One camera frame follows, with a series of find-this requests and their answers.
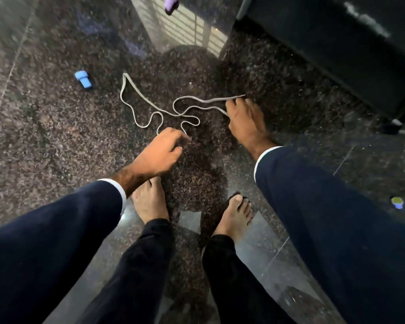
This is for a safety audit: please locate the person's right hand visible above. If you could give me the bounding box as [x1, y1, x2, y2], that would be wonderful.
[225, 98, 271, 153]

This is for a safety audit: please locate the person's left hand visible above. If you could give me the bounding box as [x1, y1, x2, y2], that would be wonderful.
[131, 127, 191, 179]

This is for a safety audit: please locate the white cord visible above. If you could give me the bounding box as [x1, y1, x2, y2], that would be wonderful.
[120, 73, 246, 136]

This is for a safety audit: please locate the person's right forearm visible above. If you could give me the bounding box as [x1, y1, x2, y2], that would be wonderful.
[246, 138, 405, 324]

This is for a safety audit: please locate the person's left forearm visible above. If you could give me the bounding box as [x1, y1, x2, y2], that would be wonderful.
[0, 165, 149, 324]

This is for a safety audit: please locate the person's left foot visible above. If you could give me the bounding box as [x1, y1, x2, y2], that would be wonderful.
[132, 176, 170, 225]

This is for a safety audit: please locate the person's foot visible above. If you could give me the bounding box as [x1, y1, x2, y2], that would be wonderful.
[132, 176, 170, 225]
[212, 194, 254, 243]

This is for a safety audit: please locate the black sandal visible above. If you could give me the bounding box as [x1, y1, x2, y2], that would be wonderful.
[200, 191, 250, 248]

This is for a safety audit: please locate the person's right foot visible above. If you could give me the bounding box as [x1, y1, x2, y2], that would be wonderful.
[212, 194, 254, 243]

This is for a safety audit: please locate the small blue plastic piece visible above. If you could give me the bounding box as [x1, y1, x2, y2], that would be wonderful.
[74, 70, 93, 90]

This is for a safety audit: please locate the black cabinet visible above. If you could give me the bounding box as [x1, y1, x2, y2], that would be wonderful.
[236, 0, 405, 135]

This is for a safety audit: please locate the person's left leg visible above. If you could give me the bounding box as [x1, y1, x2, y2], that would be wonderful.
[76, 218, 175, 324]

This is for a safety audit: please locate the person's leg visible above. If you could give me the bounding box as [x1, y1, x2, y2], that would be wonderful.
[201, 234, 296, 324]
[76, 218, 175, 324]

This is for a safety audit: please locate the person's right leg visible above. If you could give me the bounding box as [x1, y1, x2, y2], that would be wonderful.
[201, 234, 296, 324]

